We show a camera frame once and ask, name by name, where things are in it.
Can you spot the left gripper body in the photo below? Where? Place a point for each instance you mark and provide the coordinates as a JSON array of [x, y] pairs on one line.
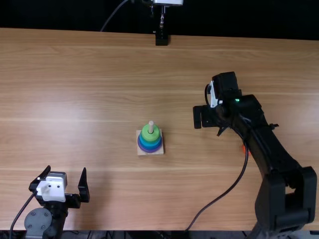
[[73, 200]]

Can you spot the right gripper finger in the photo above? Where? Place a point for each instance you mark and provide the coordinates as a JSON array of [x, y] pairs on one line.
[[197, 117]]

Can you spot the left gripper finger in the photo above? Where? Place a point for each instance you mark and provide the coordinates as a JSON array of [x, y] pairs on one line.
[[84, 189], [39, 179]]

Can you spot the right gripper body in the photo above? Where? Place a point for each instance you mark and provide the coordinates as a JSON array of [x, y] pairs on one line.
[[228, 82]]

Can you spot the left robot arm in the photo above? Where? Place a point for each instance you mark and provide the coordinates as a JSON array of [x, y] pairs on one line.
[[40, 220]]

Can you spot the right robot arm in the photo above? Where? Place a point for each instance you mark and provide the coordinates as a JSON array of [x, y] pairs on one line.
[[274, 161]]

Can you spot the wooden peg base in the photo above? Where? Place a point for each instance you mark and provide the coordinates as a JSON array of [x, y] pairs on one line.
[[157, 152]]

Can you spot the black clamp stand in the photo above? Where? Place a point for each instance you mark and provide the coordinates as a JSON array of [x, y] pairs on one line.
[[161, 39]]

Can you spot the silver box device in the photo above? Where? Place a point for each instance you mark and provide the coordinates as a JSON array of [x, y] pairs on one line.
[[168, 2]]

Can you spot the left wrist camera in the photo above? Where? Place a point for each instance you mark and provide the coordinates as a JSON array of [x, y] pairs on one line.
[[53, 191]]

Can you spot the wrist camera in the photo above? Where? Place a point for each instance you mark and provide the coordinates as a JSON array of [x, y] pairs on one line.
[[53, 191], [213, 98]]

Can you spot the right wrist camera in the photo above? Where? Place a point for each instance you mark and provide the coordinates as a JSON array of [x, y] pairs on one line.
[[213, 98]]

